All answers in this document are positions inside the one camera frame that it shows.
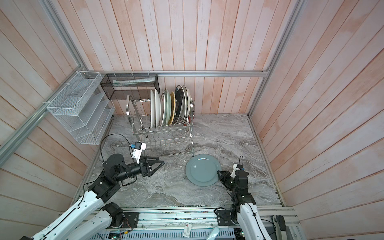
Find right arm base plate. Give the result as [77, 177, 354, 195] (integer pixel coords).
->
[214, 208, 238, 226]

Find white plate black rings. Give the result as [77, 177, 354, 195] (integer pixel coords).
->
[149, 89, 156, 128]

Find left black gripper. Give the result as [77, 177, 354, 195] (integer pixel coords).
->
[115, 155, 165, 182]

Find green rim white plate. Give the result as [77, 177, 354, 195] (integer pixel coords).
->
[179, 86, 189, 123]

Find white wire mesh shelf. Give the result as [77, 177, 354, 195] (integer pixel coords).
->
[47, 72, 115, 145]

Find grey green large plate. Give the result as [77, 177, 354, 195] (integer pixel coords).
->
[186, 154, 222, 187]

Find yellow woven bamboo tray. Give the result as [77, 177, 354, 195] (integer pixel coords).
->
[168, 92, 176, 125]

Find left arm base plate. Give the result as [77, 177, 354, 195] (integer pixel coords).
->
[123, 212, 140, 229]

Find orange sunburst plate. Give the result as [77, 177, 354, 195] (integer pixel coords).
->
[155, 90, 161, 127]
[160, 92, 167, 126]

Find dark blue glazed plate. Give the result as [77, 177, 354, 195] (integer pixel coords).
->
[173, 85, 184, 124]

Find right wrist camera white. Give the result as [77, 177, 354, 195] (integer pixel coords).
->
[231, 164, 244, 178]

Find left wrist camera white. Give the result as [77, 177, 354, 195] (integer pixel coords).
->
[131, 142, 147, 164]

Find silver metal dish rack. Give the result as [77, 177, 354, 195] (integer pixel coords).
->
[126, 95, 195, 157]

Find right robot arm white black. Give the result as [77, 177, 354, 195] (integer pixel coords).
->
[217, 170, 271, 240]

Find black mesh wall basket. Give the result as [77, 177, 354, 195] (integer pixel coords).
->
[101, 73, 161, 101]

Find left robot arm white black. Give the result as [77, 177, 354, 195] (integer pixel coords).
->
[32, 154, 165, 240]

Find cream floral plate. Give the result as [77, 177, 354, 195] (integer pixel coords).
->
[187, 88, 193, 123]

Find light green flower plate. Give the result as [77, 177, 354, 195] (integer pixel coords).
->
[165, 89, 171, 126]

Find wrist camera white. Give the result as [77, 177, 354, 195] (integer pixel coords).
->
[131, 142, 147, 164]
[231, 164, 244, 178]

